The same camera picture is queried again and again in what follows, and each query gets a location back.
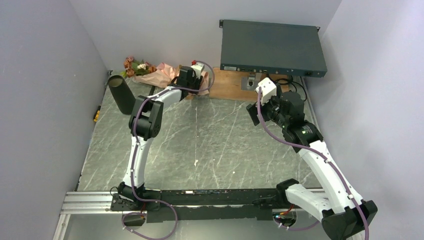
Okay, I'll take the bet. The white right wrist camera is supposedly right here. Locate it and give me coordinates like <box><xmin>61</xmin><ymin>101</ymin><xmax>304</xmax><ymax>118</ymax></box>
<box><xmin>255</xmin><ymin>77</ymin><xmax>277</xmax><ymax>106</ymax></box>

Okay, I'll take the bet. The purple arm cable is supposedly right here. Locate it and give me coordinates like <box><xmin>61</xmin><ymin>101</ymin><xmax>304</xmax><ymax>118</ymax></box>
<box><xmin>121</xmin><ymin>60</ymin><xmax>216</xmax><ymax>240</ymax></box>
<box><xmin>256</xmin><ymin>86</ymin><xmax>371</xmax><ymax>240</ymax></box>

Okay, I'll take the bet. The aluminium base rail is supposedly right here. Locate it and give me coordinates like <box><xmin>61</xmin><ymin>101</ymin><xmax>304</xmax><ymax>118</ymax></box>
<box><xmin>54</xmin><ymin>190</ymin><xmax>327</xmax><ymax>240</ymax></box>

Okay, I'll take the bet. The metal stand bracket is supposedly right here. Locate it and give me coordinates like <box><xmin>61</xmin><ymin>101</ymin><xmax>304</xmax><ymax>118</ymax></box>
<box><xmin>240</xmin><ymin>73</ymin><xmax>262</xmax><ymax>91</ymax></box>

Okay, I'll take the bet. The wooden board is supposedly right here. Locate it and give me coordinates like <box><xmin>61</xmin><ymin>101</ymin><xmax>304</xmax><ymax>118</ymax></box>
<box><xmin>208</xmin><ymin>67</ymin><xmax>292</xmax><ymax>104</ymax></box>

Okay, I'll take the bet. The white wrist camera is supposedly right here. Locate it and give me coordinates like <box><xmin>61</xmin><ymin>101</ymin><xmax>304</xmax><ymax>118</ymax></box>
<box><xmin>255</xmin><ymin>77</ymin><xmax>277</xmax><ymax>106</ymax></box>
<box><xmin>191</xmin><ymin>60</ymin><xmax>205</xmax><ymax>79</ymax></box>

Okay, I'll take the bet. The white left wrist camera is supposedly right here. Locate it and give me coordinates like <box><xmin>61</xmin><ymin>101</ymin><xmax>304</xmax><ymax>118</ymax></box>
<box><xmin>191</xmin><ymin>60</ymin><xmax>205</xmax><ymax>79</ymax></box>

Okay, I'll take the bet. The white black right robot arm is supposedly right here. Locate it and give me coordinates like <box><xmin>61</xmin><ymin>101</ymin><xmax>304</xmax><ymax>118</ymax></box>
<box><xmin>246</xmin><ymin>87</ymin><xmax>378</xmax><ymax>240</ymax></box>

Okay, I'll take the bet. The black coiled cable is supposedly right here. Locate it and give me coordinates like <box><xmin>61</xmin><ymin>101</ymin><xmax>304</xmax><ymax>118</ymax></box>
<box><xmin>274</xmin><ymin>76</ymin><xmax>308</xmax><ymax>102</ymax></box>

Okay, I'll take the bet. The black mounting base plate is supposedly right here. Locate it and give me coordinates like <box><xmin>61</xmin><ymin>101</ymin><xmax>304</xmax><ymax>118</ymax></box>
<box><xmin>110</xmin><ymin>188</ymin><xmax>293</xmax><ymax>223</ymax></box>

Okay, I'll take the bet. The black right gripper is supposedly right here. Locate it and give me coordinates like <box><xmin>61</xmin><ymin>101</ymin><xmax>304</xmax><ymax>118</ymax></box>
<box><xmin>246</xmin><ymin>89</ymin><xmax>289</xmax><ymax>129</ymax></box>

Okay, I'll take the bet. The black cylindrical vase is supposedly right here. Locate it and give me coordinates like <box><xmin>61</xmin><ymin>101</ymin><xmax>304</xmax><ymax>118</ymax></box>
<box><xmin>107</xmin><ymin>75</ymin><xmax>136</xmax><ymax>115</ymax></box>

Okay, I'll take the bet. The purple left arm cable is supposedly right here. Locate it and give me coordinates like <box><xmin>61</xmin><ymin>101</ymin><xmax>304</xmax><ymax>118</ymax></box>
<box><xmin>121</xmin><ymin>60</ymin><xmax>216</xmax><ymax>240</ymax></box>

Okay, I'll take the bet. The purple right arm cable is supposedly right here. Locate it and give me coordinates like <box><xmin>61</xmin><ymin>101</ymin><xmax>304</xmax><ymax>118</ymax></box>
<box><xmin>256</xmin><ymin>86</ymin><xmax>371</xmax><ymax>240</ymax></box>

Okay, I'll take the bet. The dark grey network switch box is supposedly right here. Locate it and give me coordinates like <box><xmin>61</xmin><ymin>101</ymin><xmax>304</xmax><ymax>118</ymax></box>
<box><xmin>219</xmin><ymin>19</ymin><xmax>328</xmax><ymax>78</ymax></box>

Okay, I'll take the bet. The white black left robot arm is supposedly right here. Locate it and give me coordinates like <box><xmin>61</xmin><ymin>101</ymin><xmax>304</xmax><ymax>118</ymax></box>
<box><xmin>117</xmin><ymin>62</ymin><xmax>205</xmax><ymax>210</ymax></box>

